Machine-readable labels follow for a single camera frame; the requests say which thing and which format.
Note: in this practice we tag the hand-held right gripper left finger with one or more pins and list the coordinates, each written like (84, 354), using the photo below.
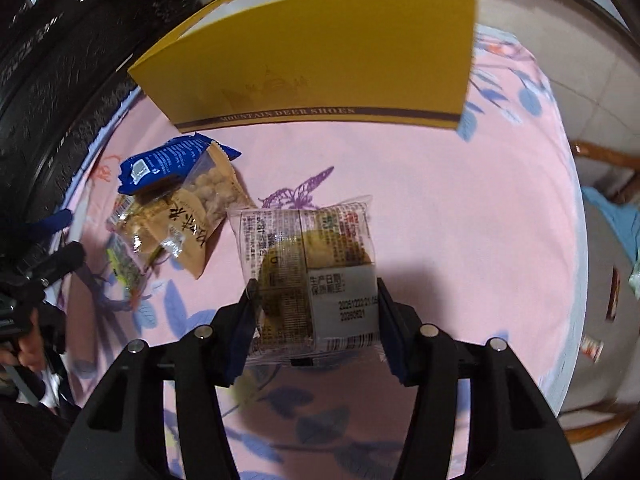
(240, 346)

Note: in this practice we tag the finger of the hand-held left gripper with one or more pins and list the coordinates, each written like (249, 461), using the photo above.
(60, 262)
(50, 221)

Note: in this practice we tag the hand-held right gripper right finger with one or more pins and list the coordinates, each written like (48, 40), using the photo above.
(392, 346)

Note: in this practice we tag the clear printed bread packet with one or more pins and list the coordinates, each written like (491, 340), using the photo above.
(300, 280)

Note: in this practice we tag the yellow cardboard box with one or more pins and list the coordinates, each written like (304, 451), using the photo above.
(325, 50)

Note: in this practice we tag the person's left hand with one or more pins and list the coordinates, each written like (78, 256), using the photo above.
(30, 355)

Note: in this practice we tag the small clear candy packet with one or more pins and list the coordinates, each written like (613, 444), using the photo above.
(122, 260)

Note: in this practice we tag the small clear wrapped candy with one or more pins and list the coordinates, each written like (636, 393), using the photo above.
(172, 246)

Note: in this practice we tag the blue snack packet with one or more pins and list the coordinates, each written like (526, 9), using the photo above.
(160, 160)

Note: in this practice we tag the dark carved wooden furniture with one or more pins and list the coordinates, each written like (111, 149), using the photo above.
(50, 85)

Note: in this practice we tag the brown peanut snack packet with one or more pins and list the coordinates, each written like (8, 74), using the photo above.
(210, 195)

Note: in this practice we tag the small white red packet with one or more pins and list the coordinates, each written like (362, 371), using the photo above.
(592, 349)

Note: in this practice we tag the red flat packet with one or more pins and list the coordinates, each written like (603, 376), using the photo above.
(613, 295)

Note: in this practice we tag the light blue cloth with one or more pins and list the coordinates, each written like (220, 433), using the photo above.
(615, 215)

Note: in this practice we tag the wooden chair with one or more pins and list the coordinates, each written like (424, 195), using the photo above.
(605, 157)

